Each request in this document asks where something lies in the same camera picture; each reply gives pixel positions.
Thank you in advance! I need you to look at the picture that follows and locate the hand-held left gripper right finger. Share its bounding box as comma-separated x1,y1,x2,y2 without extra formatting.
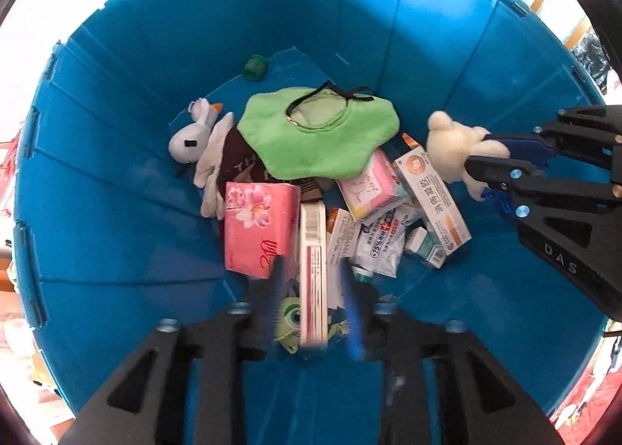
339,263,564,445

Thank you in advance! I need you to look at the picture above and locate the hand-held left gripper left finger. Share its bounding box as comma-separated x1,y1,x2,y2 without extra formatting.
61,254,288,445

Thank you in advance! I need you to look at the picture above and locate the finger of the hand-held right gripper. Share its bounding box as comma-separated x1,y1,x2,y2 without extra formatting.
464,156,622,324
486,105,622,168

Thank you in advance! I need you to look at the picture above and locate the white and pink box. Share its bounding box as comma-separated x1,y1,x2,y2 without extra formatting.
297,202,328,351

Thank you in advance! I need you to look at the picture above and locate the cream bear plush toy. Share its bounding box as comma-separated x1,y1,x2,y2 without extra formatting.
426,111,511,203

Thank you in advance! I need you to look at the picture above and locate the blue plastic storage bin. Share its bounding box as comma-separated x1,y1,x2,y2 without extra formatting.
12,0,613,445

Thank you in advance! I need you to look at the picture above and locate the green one-eyed monster toy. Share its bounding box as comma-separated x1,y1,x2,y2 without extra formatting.
273,296,348,354

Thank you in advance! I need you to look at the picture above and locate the pink floral tissue pack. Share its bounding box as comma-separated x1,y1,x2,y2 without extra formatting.
224,181,302,280

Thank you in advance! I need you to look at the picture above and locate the white and orange medicine box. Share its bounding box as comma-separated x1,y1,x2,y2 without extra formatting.
393,146,472,256

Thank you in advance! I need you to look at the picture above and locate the white printed medicine box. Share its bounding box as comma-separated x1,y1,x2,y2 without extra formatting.
325,209,363,310

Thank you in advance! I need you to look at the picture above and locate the white wet wipes packet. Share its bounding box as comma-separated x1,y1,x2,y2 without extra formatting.
352,204,423,279

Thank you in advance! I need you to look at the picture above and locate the small teal and white box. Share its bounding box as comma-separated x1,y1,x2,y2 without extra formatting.
404,226,447,269

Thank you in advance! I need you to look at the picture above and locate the pink sanitary pad pack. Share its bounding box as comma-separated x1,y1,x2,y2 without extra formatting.
335,148,411,221

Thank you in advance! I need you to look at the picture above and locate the maroon knit beanie hat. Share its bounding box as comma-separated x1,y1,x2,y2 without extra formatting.
221,126,325,205

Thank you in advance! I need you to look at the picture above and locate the green scalloped cloth bib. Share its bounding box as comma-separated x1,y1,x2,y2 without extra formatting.
236,80,400,180

